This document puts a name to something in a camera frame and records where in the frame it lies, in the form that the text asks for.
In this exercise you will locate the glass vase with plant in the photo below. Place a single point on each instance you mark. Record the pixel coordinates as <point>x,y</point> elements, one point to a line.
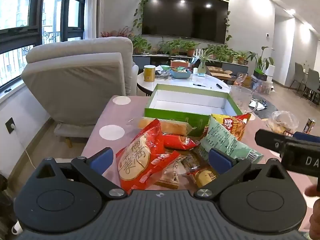
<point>202,67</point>

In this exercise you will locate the round white coffee table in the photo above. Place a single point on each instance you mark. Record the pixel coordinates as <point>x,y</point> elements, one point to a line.
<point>175,81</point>

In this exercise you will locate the large red snack packet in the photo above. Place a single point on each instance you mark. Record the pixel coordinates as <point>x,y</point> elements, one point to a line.
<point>140,160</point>

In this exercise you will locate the orange box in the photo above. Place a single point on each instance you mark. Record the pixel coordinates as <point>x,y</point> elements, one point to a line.
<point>178,63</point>

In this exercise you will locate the black pen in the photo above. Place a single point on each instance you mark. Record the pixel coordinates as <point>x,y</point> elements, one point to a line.
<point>201,85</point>

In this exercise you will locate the grey dining chair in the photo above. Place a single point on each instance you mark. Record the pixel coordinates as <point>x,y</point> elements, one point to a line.
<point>298,75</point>
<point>312,82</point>

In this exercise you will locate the dark brown snack packet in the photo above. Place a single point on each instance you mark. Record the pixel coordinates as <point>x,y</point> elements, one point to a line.
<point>190,161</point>

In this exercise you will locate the orange plastic bag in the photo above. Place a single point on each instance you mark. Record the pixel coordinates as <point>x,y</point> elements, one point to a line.
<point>241,80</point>

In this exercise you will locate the red flower plant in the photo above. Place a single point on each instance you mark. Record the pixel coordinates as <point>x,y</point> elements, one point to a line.
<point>120,32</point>

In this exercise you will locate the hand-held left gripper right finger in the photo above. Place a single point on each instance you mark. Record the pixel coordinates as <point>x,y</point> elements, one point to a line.
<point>221,160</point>

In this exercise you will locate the yellow red chips packet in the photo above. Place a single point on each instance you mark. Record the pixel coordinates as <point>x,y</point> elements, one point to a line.
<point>237,125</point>

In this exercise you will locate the beige armchair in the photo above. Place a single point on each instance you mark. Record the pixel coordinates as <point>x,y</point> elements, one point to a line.
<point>75,85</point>

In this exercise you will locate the beige snack packet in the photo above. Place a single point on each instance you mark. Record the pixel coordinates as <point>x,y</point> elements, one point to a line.
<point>170,177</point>

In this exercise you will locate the yellow canister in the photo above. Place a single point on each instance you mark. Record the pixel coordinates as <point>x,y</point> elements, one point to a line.
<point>149,73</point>

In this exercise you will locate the small red snack packet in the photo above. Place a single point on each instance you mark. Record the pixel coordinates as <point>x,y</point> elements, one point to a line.
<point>177,141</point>

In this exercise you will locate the tall leafy potted plant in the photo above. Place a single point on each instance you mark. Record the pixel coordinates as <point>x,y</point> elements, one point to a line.
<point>260,62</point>

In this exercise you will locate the pale green snack packet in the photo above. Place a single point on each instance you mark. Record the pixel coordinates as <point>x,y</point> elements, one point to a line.
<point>225,140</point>

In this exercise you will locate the clear plastic bag of bread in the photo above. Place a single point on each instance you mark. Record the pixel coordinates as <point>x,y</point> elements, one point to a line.
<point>282,122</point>

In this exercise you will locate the white bin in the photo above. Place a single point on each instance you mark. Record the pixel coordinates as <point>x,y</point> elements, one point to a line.
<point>270,72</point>

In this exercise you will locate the black wall socket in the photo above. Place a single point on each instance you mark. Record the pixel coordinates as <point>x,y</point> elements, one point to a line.
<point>10,125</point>

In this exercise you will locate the black framed window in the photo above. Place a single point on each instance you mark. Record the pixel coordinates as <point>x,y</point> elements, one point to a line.
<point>32,30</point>

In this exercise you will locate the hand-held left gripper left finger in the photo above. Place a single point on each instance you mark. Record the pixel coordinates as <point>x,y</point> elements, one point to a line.
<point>100,161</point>

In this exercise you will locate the yellow black can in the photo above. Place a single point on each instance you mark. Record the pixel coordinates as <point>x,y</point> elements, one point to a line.
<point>309,126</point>

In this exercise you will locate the green cardboard box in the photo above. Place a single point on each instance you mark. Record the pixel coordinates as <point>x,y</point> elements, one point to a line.
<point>175,120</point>

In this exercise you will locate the glass pitcher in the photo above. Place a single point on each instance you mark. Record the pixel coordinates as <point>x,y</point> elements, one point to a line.
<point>238,97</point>

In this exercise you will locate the person's right hand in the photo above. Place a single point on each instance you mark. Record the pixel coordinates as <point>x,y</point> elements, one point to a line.
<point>316,212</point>

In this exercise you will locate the wall television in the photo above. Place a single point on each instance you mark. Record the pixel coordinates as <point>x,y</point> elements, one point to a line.
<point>185,15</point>

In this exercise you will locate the clear bread packet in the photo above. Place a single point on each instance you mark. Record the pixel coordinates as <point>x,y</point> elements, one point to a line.
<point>172,127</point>

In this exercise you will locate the white curtain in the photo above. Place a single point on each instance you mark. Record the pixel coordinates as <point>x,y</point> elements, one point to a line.
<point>95,10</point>

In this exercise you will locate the yellow cookie packet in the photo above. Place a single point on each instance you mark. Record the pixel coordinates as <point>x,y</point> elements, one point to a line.
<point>203,178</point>

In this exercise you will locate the clear storage box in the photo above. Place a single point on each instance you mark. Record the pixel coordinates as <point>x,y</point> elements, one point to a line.
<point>261,86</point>

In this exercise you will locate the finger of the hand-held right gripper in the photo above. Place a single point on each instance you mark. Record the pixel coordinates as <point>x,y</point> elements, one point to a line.
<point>306,136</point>
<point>270,140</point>

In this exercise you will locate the brown cardboard box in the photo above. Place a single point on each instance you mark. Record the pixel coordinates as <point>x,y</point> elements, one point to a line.
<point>220,73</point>

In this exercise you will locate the blue bowl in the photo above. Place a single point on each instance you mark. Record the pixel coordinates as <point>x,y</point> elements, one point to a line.
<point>180,74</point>

